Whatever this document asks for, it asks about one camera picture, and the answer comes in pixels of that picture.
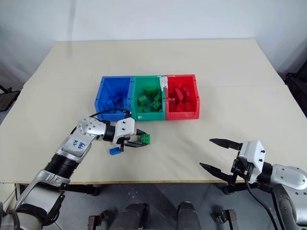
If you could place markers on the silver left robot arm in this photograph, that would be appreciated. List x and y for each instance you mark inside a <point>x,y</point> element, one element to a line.
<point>72,146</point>

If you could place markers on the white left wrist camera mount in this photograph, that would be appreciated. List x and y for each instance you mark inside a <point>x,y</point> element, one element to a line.
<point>126,127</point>

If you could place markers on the red sloped toy block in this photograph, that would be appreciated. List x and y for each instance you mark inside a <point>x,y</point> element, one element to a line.
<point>179,94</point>

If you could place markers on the black background stand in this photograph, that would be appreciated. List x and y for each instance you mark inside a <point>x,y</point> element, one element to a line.
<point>7,97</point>

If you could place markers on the black background equipment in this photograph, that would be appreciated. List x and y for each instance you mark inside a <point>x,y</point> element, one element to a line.
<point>297,81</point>

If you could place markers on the white torn tape label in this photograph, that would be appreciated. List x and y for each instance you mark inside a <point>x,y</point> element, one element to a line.
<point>163,83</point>

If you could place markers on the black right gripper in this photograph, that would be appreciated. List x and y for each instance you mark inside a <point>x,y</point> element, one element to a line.
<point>239,169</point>

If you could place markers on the black table foot bar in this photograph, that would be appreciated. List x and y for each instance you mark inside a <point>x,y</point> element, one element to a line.
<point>233,188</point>

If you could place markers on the green studded toy block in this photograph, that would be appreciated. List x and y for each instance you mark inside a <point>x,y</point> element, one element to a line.
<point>156,105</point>
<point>157,97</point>
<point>142,100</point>

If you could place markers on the blue plastic bin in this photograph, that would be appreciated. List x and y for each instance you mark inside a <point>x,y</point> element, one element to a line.
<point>109,95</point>

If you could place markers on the red studded toy block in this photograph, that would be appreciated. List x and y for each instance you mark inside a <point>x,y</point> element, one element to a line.
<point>177,108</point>
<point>189,106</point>
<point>171,100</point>
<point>187,90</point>

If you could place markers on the green square toy block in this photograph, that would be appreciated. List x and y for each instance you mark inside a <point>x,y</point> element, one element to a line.
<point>145,138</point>

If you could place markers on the small blue toy block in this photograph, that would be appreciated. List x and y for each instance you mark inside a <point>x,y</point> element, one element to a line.
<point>114,151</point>

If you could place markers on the green plastic bin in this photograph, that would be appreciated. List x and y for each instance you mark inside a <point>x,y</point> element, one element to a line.
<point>148,116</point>

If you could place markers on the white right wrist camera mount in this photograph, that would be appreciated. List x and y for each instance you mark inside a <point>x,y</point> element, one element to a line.
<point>254,155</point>

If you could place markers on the blue studded toy block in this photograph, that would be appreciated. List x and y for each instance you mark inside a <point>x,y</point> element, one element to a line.
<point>116,97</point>
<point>110,103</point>
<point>120,105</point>

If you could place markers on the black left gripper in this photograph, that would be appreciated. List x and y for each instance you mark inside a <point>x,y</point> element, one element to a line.
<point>124,139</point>

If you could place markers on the rusty metal bracket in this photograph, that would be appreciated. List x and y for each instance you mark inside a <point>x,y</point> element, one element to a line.
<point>226,219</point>
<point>96,220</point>

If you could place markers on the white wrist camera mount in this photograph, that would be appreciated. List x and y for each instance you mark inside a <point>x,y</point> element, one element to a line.
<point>126,127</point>
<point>254,155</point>

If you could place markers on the dark rounded shape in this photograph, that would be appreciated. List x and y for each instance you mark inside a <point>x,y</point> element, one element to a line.
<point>188,216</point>
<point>132,216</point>

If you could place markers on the red plastic bin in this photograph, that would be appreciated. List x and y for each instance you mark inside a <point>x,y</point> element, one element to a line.
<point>182,115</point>

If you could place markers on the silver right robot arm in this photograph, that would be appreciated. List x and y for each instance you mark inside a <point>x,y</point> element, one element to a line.
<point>287,177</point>

